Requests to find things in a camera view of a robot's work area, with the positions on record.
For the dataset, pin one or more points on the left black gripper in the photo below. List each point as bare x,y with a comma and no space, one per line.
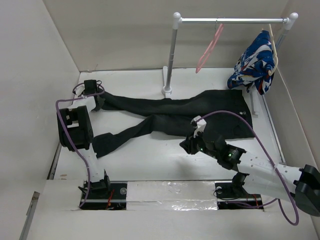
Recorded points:
100,104

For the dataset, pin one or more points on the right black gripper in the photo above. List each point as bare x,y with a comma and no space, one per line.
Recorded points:
188,144

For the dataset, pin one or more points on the black denim trousers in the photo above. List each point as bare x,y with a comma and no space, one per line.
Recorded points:
231,119

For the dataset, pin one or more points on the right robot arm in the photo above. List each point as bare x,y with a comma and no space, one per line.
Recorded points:
259,176

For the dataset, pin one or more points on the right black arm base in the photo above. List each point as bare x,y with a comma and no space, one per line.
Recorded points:
230,199

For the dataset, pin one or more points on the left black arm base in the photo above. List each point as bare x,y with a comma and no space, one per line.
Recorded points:
115,199

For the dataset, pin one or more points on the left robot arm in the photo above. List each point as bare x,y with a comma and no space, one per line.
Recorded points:
76,133

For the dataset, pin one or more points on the pink plastic hanger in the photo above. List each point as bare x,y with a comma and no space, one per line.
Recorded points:
203,59

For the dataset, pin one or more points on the cream plastic hanger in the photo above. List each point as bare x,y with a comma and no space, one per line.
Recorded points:
275,55

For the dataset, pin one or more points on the white metal clothes rack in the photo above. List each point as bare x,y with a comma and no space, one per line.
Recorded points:
287,23

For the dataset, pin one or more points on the blue white patterned garment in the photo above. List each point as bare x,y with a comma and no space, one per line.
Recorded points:
253,68

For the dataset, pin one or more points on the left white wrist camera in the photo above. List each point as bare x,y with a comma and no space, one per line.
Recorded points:
90,87

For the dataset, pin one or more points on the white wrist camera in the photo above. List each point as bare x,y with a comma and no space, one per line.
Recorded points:
90,87
199,125

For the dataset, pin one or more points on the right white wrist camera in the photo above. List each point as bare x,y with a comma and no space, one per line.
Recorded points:
199,125

